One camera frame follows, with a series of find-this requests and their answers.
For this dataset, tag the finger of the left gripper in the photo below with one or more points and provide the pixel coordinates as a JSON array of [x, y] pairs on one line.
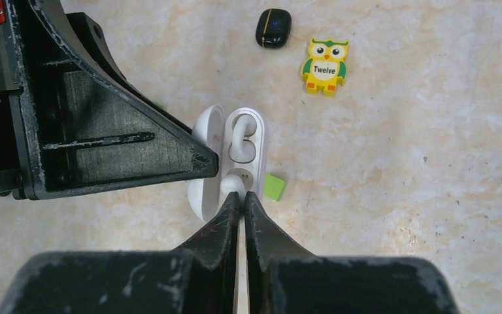
[[80, 127]]

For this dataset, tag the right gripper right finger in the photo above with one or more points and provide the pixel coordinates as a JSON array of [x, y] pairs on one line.
[[267, 247]]

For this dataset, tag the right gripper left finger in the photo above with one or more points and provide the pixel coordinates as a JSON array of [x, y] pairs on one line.
[[208, 282]]

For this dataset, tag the white earbud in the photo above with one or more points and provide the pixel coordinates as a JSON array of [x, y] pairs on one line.
[[233, 183]]

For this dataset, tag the white c-shaped ear hook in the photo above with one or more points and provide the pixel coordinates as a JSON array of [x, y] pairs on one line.
[[243, 151]]

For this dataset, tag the white earbud charging case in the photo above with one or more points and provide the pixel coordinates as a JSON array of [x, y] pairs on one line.
[[215, 130]]

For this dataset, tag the black earbud charging case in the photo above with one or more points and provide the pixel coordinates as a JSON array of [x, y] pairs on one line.
[[273, 28]]

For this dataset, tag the green wooden cube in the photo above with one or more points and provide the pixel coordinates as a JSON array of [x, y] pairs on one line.
[[273, 187]]

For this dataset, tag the yellow owl block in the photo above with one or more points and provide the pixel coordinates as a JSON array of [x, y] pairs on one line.
[[325, 68]]

